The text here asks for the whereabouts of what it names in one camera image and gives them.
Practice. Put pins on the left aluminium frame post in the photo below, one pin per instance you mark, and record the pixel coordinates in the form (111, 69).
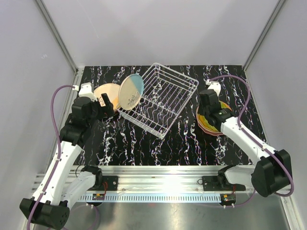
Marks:
(50, 23)

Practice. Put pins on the white slotted cable duct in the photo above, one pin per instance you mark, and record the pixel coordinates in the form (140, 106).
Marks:
(151, 198)

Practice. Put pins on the aluminium frame post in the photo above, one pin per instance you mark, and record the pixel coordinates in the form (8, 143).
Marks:
(268, 25)
(50, 23)

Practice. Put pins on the white wire dish rack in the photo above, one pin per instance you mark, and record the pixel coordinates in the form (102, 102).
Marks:
(165, 95)

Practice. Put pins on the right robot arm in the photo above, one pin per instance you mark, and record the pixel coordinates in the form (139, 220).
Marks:
(273, 170)

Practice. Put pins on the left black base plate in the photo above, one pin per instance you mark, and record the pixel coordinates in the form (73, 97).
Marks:
(110, 183)

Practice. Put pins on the aluminium mounting rail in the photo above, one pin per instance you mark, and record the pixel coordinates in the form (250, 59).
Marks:
(137, 179)

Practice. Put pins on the pink scalloped plate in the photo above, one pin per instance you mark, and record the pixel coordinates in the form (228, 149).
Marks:
(205, 126)

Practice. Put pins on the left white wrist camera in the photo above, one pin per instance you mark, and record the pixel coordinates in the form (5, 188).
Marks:
(85, 90)

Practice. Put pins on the right aluminium frame post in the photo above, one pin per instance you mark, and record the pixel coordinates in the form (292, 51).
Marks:
(268, 25)

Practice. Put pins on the orange polka dot plate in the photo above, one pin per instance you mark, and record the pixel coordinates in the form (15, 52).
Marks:
(225, 105)

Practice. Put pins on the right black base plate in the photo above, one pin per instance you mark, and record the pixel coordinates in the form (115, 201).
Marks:
(219, 183)

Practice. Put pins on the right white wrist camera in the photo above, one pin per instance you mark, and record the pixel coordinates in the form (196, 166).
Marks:
(214, 85)

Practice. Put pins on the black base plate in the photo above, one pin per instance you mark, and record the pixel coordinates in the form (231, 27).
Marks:
(110, 183)
(219, 183)

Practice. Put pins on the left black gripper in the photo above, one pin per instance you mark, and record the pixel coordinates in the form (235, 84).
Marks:
(104, 111)

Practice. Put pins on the black marble pattern mat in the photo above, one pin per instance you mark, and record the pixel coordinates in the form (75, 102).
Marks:
(116, 141)

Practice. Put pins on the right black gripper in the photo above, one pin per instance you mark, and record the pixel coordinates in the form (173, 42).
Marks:
(200, 109)

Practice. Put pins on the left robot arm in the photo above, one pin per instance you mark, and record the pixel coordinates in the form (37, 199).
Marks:
(51, 203)

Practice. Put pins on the blue cream branch plate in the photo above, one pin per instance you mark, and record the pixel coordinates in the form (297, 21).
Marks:
(130, 92)

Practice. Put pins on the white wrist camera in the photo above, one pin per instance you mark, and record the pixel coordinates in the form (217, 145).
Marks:
(85, 90)
(214, 85)

